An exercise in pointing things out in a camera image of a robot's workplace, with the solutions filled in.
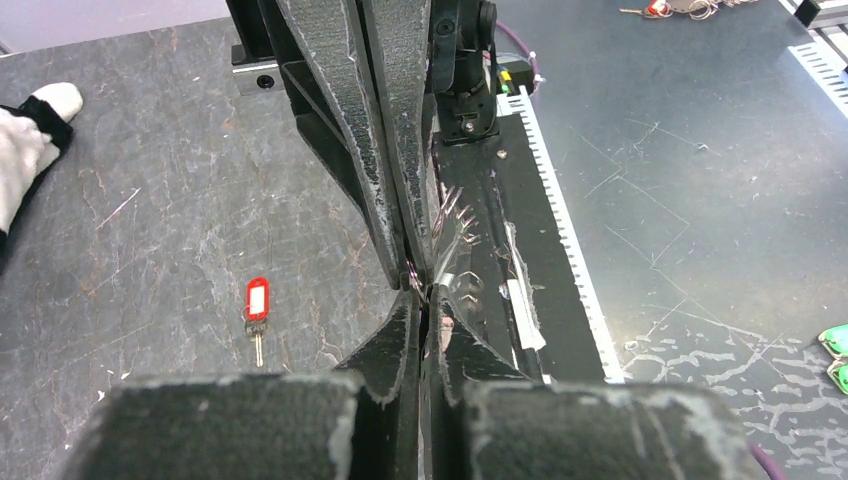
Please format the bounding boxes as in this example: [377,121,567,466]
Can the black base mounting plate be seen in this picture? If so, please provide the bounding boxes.
[434,113,611,383]

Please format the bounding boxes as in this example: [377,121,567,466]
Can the green tag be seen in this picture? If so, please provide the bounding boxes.
[826,359,848,395]
[818,324,848,359]

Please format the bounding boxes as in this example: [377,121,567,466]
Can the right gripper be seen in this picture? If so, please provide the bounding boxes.
[226,0,433,290]

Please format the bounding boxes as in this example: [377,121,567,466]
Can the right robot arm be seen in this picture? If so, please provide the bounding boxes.
[228,1,498,289]

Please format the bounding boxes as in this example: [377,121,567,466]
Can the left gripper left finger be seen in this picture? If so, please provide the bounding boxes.
[63,291,421,479]

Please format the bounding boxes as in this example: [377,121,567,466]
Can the green tag lower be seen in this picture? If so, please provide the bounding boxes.
[826,359,848,395]

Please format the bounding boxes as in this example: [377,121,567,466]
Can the red handled keyring plate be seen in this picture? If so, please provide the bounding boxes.
[619,0,756,21]

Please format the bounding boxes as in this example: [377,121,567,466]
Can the black and white checkered pillow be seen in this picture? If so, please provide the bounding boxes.
[1,82,84,243]

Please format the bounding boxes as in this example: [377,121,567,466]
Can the green tag upper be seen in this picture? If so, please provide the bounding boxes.
[818,324,848,359]

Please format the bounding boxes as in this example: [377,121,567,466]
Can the white slotted cable duct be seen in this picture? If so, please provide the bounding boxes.
[498,85,626,384]

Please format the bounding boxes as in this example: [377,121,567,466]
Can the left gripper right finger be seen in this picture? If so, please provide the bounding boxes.
[422,286,769,479]

